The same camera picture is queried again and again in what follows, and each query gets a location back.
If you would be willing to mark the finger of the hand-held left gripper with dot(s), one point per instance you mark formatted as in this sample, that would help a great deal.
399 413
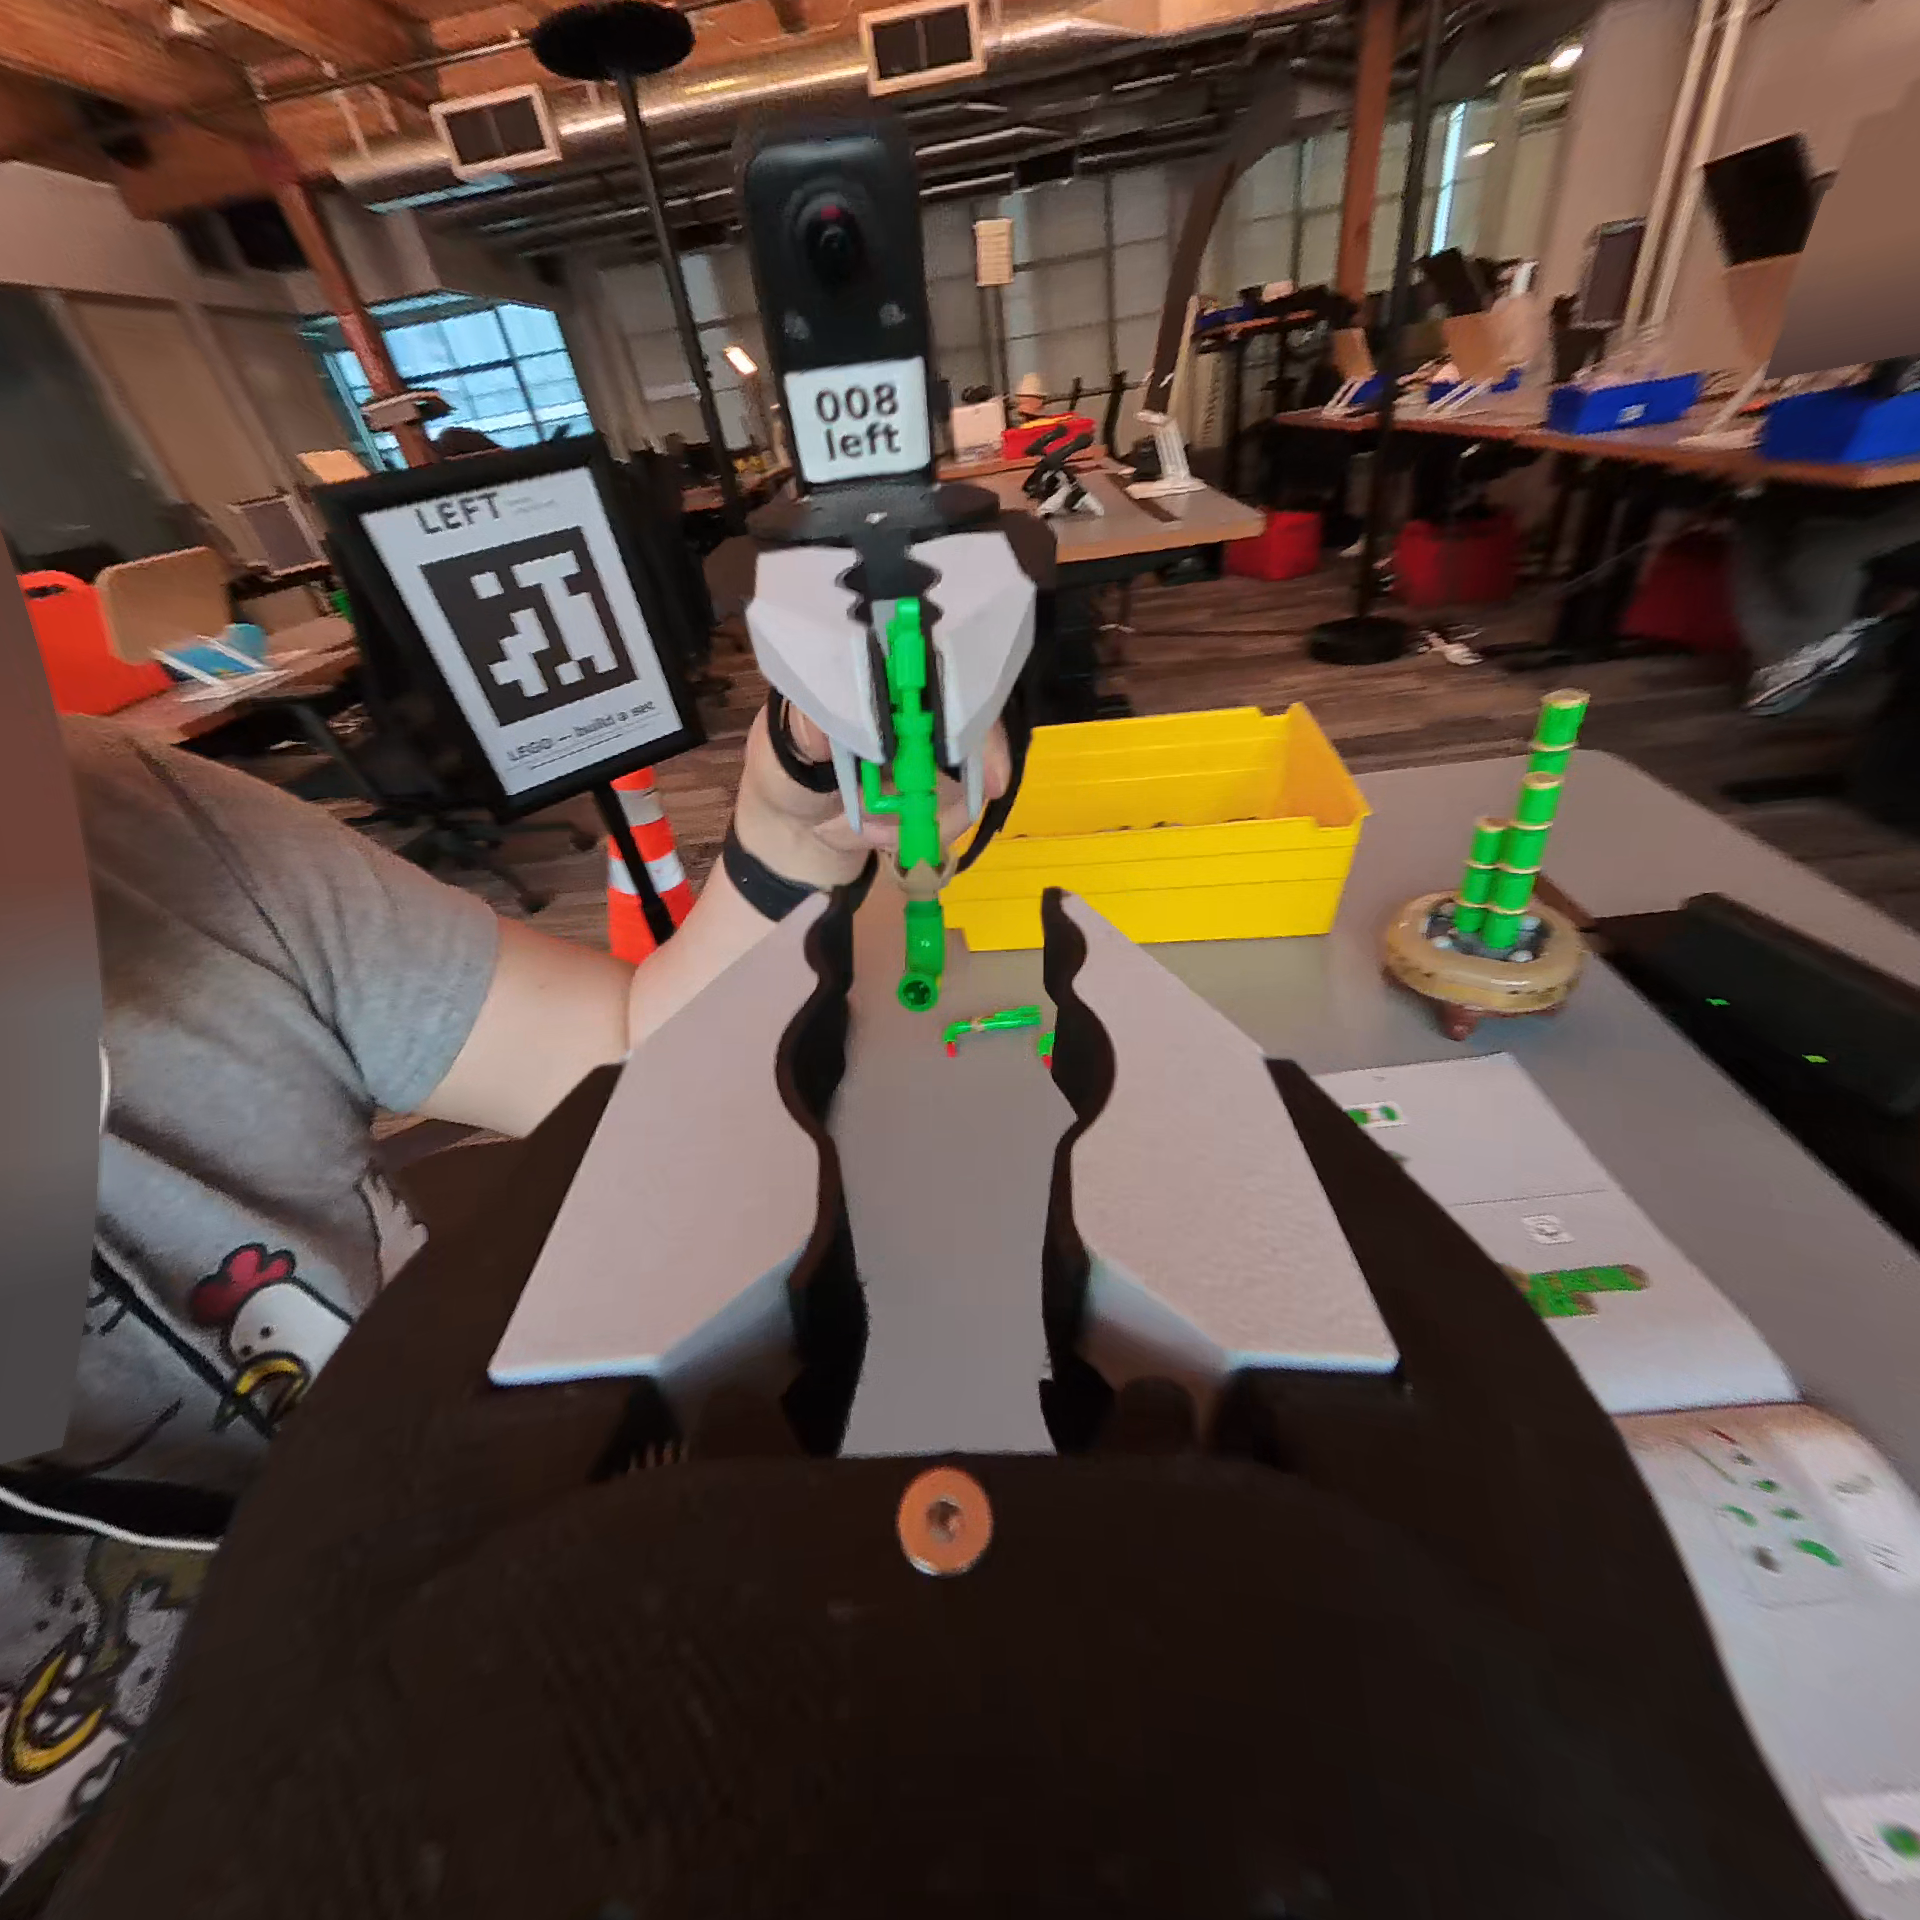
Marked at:
984 633
812 633

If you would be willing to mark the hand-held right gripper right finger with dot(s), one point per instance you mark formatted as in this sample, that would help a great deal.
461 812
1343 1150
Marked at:
1216 1199

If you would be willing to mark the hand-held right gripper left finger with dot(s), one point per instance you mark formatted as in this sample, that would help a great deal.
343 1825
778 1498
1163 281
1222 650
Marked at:
662 1199

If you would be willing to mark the green lego bamboo stem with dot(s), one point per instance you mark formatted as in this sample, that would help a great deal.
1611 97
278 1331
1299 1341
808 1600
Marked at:
911 749

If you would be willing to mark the person's left forearm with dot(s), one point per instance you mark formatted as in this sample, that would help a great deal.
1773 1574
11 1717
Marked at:
570 1021

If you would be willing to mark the white lego instruction sheet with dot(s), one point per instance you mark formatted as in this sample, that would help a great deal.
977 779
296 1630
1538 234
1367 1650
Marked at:
1530 1171

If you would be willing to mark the green lego bamboo in pot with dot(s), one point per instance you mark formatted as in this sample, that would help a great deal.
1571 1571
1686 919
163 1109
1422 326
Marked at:
1500 900

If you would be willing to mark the lego instruction booklet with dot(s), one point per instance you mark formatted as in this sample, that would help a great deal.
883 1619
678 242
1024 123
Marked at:
1800 1574

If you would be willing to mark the person's left hand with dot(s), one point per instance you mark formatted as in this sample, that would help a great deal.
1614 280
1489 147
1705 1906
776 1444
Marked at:
795 819

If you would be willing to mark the black floor lamp pole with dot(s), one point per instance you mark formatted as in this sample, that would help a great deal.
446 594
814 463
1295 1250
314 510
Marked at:
662 226

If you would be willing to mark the black wrist band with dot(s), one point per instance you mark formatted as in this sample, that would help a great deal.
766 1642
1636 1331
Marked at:
766 886

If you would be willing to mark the yellow plastic bin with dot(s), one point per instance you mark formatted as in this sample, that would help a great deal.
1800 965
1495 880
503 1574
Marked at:
1155 856

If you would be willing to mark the black framed tag sign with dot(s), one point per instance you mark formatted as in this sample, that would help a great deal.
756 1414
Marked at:
518 633

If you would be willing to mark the orange traffic cone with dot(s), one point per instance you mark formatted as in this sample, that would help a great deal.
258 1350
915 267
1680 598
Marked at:
654 886

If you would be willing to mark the red storage box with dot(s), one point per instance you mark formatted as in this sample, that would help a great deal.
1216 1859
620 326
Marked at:
1454 563
1274 542

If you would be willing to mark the black office chair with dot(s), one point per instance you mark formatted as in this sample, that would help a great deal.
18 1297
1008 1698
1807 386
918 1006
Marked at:
405 781

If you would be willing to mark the black electronic box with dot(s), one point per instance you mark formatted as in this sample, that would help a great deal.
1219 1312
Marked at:
1770 1037

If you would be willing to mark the blue plastic bin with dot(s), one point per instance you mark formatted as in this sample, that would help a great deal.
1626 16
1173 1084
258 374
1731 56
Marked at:
1846 428
1626 407

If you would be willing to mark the long wooden work table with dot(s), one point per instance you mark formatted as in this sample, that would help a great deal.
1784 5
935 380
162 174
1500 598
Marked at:
1650 450

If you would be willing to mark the orange plastic container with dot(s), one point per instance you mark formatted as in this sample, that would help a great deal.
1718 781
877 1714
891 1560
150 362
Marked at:
83 646

